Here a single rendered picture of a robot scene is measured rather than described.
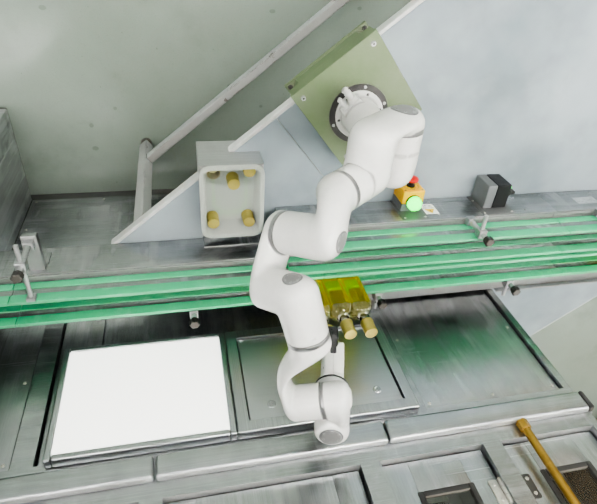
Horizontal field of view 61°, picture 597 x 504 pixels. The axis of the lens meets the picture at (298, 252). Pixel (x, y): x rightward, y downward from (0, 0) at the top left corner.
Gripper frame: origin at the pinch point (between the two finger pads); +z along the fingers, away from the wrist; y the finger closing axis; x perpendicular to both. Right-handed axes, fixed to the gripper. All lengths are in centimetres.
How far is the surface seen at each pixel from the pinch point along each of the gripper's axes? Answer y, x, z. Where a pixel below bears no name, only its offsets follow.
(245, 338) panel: -13.5, 23.4, 10.9
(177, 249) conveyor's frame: 5, 45, 26
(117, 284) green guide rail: 3, 58, 11
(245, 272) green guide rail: 3.0, 24.6, 20.6
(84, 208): -15, 96, 77
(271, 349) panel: -13.6, 15.5, 7.5
